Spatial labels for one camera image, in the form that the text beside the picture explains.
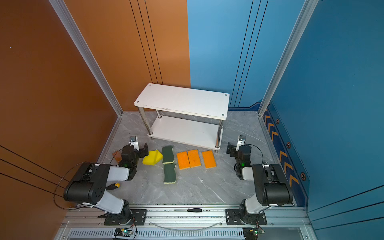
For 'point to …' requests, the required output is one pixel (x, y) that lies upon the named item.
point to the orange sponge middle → (193, 157)
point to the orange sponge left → (183, 160)
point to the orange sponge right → (209, 159)
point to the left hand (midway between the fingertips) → (138, 142)
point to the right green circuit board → (252, 233)
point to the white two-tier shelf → (184, 116)
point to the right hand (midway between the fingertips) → (236, 143)
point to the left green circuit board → (123, 232)
